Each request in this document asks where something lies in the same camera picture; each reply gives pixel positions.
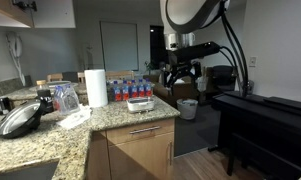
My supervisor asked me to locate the white plastic container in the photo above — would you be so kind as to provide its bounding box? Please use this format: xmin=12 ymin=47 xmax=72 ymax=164
xmin=127 ymin=97 xmax=154 ymax=113

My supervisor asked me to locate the upper wooden cabinet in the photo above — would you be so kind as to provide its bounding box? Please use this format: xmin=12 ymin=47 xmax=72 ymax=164
xmin=0 ymin=0 xmax=34 ymax=28

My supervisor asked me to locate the black pot lid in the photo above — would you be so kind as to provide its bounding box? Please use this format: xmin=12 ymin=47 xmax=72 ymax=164
xmin=0 ymin=100 xmax=45 ymax=139

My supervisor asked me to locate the white paper sheet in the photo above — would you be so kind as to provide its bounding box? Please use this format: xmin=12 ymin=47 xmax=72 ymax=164
xmin=58 ymin=105 xmax=92 ymax=129

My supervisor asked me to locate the grey waste bin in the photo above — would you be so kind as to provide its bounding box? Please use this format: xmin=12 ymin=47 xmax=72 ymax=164
xmin=177 ymin=99 xmax=198 ymax=120

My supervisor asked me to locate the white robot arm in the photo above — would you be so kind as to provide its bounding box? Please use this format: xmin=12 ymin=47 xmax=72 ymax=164
xmin=160 ymin=0 xmax=230 ymax=88

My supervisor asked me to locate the white whiteboard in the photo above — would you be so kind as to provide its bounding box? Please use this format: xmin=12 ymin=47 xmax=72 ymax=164
xmin=101 ymin=21 xmax=138 ymax=71

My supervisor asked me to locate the white wall phone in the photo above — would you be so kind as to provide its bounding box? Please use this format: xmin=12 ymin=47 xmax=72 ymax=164
xmin=6 ymin=32 xmax=26 ymax=86

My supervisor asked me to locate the black coffee mug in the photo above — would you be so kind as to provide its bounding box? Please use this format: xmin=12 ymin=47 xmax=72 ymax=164
xmin=0 ymin=96 xmax=11 ymax=115

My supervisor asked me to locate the wooden drawer with steel handle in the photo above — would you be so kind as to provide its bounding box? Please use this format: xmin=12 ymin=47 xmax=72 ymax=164
xmin=106 ymin=118 xmax=175 ymax=145

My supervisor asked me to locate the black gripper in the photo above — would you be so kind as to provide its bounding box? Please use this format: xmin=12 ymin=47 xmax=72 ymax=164
xmin=166 ymin=41 xmax=221 ymax=88

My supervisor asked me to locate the dark jar with tan lid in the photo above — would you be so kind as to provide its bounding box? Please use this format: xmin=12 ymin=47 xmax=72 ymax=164
xmin=36 ymin=80 xmax=54 ymax=113

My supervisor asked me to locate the Fiji water bottle pack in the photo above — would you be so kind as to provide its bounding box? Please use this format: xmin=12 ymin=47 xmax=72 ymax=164
xmin=107 ymin=79 xmax=154 ymax=101

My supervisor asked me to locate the white paper towel roll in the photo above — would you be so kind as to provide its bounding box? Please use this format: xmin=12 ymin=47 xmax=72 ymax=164
xmin=84 ymin=69 xmax=108 ymax=108

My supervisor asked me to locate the black digital piano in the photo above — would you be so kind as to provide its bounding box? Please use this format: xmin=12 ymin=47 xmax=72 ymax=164
xmin=211 ymin=91 xmax=301 ymax=180

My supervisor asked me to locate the wooden cabinet door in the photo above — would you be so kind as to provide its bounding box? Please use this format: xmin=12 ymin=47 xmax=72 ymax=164
xmin=108 ymin=133 xmax=174 ymax=180

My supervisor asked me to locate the clear plastic bottle bag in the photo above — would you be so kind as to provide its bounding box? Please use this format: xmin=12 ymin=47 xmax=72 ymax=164
xmin=54 ymin=84 xmax=80 ymax=115

